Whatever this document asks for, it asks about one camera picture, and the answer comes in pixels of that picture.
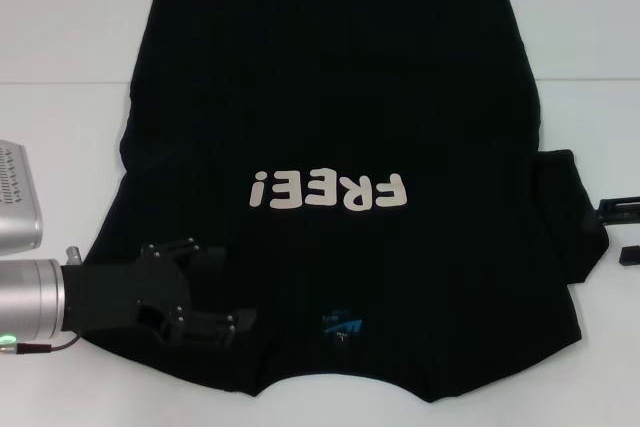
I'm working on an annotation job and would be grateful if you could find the black shirt with FREE print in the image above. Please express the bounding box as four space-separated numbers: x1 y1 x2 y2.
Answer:
82 0 609 404

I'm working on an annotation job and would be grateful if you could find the grey cable with red sleeve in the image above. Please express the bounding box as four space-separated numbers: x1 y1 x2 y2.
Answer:
0 334 81 354

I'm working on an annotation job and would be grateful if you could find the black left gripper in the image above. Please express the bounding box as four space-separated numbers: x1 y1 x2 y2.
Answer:
60 236 259 348

